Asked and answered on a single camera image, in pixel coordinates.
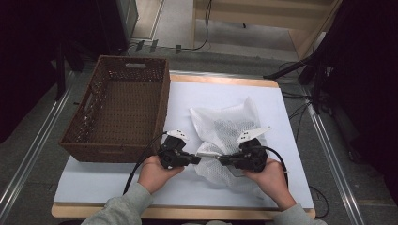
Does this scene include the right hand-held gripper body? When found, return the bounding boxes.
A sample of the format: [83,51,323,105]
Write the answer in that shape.
[231,126,272,173]

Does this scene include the brown wicker basket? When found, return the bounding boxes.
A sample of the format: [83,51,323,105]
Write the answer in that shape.
[58,54,172,164]

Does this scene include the black metal stand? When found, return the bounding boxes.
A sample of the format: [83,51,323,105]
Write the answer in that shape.
[262,52,332,115]

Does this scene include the light wooden frame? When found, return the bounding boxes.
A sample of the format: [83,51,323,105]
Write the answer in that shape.
[191,0,342,60]

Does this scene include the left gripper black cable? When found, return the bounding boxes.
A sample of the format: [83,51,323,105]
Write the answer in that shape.
[122,130,168,195]

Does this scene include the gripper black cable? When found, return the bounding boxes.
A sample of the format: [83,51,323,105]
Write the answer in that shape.
[259,144,330,218]
[122,130,168,195]

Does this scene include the metal floor rail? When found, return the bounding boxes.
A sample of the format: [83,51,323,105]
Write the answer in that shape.
[304,99,365,225]
[0,71,76,217]

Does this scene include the person's left hand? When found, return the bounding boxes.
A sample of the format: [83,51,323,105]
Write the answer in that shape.
[137,154,186,195]

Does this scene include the thin black hanging cable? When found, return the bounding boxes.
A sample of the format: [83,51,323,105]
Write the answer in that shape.
[179,0,214,53]

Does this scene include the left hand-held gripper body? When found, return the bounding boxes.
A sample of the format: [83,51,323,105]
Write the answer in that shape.
[157,129,191,170]

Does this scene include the white mesh laundry bag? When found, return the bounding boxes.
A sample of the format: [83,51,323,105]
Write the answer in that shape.
[189,96,270,193]

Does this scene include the person's right hand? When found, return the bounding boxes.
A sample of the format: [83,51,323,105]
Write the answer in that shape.
[242,157,297,211]

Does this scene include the dark cabinet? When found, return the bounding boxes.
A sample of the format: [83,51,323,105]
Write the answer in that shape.
[93,0,140,55]

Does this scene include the black floor cable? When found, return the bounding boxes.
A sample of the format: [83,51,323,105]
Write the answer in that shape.
[288,101,311,121]

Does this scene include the black metal post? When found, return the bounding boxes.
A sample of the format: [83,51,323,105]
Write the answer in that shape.
[55,41,68,101]

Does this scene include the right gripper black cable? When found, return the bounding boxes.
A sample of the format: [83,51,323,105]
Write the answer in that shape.
[259,144,330,218]

